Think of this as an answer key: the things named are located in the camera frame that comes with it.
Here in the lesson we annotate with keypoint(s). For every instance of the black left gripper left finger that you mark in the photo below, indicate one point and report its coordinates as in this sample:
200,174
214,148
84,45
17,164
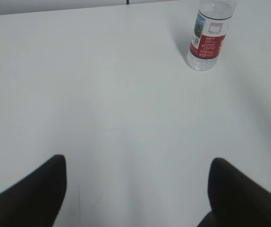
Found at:
35,201

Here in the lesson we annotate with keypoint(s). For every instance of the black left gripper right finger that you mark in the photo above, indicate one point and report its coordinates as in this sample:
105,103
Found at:
235,199

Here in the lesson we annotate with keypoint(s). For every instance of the clear water bottle red label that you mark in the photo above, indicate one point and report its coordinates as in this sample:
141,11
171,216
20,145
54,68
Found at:
211,26

